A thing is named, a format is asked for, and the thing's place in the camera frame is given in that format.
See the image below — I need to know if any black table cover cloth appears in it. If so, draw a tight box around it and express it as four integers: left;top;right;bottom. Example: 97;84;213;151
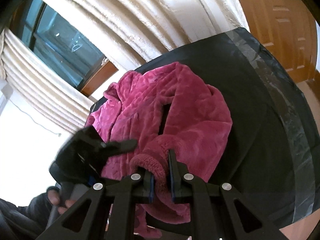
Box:
131;28;319;236

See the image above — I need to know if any cream curtain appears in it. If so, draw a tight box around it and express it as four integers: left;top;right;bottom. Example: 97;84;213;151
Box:
1;0;248;133

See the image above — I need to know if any dark glass window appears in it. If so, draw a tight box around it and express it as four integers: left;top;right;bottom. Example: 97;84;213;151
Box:
10;0;105;90

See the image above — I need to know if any wooden window sill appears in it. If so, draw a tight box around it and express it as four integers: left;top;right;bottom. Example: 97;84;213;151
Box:
80;61;118;97

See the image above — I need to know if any person's dark sleeve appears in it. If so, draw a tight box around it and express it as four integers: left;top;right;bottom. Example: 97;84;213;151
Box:
1;186;59;239

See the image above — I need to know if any wooden door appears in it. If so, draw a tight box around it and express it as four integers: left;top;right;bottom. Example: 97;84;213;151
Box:
239;0;317;83

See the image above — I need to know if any person's left hand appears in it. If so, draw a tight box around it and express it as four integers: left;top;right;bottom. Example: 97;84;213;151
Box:
47;189;76;215

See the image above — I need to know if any magenta fleece jacket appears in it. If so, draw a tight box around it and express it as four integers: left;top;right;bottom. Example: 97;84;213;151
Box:
87;62;232;238

